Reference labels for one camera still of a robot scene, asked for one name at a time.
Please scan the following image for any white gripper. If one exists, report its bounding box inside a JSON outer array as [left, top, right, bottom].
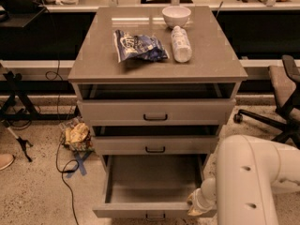
[[187, 188, 216, 217]]

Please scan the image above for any grey bottom drawer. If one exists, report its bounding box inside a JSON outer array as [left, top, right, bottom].
[[93, 155, 203, 221]]

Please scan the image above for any grey drawer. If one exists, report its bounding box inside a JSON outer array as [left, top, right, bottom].
[[78, 99, 235, 126], [92, 135, 218, 155], [93, 155, 203, 221]]

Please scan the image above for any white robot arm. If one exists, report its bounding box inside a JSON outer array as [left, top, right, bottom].
[[187, 135, 300, 225]]

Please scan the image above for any grey middle drawer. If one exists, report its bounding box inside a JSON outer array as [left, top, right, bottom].
[[92, 135, 218, 155]]

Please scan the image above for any grey top drawer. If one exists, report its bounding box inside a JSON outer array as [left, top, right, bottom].
[[78, 99, 235, 126]]

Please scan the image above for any grey drawer cabinet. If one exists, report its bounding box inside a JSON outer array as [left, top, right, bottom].
[[67, 6, 248, 181]]

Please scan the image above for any blue tape cross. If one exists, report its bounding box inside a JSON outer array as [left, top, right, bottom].
[[66, 151, 92, 178]]

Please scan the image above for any black office chair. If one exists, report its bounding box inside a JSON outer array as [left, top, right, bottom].
[[233, 55, 300, 148]]

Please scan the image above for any white plastic bottle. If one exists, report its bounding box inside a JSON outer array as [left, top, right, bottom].
[[171, 26, 192, 63]]

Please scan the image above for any blue chip bag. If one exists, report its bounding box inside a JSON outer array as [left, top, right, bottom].
[[113, 30, 169, 63]]

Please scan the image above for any grabber stick tool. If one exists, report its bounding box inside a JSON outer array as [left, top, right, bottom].
[[1, 120, 32, 162]]

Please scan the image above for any white bowl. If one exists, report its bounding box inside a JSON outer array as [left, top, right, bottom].
[[162, 6, 191, 28]]

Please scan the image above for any tan shoe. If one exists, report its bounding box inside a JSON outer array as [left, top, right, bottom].
[[0, 154, 14, 171]]

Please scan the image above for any black chair top left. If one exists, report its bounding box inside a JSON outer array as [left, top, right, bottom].
[[0, 0, 46, 28]]

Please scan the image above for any black floor cable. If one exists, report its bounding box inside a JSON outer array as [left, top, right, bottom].
[[44, 59, 80, 225]]

